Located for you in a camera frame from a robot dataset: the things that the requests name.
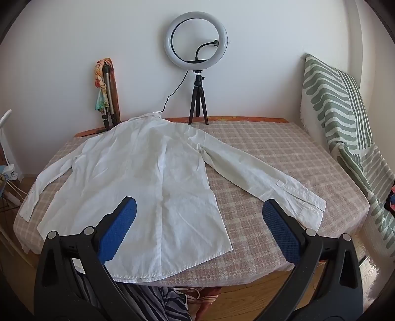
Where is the colourful patterned scarf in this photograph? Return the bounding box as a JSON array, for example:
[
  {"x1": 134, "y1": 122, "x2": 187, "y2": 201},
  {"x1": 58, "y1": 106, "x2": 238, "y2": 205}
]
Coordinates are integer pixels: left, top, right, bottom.
[{"x1": 92, "y1": 57, "x2": 115, "y2": 112}]

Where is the colourful cloth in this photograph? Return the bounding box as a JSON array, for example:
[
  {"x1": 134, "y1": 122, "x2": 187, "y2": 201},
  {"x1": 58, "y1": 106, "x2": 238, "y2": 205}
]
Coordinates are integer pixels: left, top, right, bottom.
[{"x1": 384, "y1": 183, "x2": 395, "y2": 213}]

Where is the white cable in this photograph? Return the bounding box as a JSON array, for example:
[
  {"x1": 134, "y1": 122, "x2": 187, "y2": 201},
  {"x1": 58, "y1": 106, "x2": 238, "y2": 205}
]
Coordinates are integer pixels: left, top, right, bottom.
[{"x1": 0, "y1": 181, "x2": 28, "y2": 204}]

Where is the pink plaid table cloth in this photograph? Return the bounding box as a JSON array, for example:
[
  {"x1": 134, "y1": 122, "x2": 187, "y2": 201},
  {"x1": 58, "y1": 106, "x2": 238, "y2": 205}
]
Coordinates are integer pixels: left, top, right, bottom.
[{"x1": 14, "y1": 119, "x2": 370, "y2": 286}]

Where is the green striped blanket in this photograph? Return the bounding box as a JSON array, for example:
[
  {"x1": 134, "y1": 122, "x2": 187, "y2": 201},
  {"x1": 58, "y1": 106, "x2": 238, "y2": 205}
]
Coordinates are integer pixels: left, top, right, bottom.
[{"x1": 300, "y1": 53, "x2": 395, "y2": 260}]

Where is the white stand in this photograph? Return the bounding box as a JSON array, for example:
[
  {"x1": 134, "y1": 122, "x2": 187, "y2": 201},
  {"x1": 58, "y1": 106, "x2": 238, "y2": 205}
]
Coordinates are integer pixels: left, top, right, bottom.
[{"x1": 0, "y1": 109, "x2": 22, "y2": 182}]

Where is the person's grey striped clothing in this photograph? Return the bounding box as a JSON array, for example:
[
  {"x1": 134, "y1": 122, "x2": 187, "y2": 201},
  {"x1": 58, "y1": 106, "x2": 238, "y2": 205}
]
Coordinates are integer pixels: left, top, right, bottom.
[{"x1": 74, "y1": 262, "x2": 192, "y2": 321}]

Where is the white long-sleeved shirt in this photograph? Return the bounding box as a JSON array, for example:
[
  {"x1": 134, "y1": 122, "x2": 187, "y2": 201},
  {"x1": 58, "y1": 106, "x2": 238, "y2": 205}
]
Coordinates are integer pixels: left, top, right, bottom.
[{"x1": 19, "y1": 114, "x2": 327, "y2": 283}]

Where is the pink striped cloth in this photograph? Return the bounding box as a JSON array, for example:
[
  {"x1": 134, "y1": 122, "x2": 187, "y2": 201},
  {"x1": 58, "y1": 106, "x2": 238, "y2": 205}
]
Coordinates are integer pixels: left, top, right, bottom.
[{"x1": 185, "y1": 286, "x2": 223, "y2": 321}]

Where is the brown wooden board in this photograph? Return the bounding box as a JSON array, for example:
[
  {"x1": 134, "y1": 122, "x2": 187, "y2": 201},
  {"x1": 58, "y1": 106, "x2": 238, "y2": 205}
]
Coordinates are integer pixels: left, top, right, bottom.
[{"x1": 106, "y1": 57, "x2": 121, "y2": 124}]

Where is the white ring light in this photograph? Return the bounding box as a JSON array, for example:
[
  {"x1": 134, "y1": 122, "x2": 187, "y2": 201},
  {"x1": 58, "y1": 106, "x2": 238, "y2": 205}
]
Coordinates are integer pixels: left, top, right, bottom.
[{"x1": 163, "y1": 12, "x2": 229, "y2": 69}]

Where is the black gooseneck phone holder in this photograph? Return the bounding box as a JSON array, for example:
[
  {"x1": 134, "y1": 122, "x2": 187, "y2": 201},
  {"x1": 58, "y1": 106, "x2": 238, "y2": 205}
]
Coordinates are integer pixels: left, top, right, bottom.
[{"x1": 195, "y1": 40, "x2": 219, "y2": 64}]

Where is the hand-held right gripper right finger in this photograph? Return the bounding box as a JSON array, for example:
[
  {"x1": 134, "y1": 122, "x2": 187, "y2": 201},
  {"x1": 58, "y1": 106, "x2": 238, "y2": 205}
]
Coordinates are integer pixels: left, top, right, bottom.
[{"x1": 262, "y1": 199, "x2": 363, "y2": 321}]

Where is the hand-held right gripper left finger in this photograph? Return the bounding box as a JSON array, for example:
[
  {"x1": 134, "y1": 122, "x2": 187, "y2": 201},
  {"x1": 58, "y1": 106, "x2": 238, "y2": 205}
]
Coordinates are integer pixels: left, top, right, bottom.
[{"x1": 33, "y1": 196, "x2": 140, "y2": 321}]

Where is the small black tripod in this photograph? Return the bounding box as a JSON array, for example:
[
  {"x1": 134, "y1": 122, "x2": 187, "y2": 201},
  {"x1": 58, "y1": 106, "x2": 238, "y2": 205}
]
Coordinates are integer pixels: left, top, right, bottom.
[{"x1": 189, "y1": 70, "x2": 210, "y2": 125}]

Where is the folded silver tripod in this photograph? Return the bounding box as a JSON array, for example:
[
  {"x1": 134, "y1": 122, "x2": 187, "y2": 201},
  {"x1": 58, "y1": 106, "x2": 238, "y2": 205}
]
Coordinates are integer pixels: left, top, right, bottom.
[{"x1": 100, "y1": 61, "x2": 120, "y2": 130}]

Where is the black ring light cable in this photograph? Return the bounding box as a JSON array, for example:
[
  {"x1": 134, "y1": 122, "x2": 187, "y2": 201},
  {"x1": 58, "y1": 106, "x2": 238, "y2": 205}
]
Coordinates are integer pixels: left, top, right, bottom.
[{"x1": 153, "y1": 69, "x2": 189, "y2": 115}]

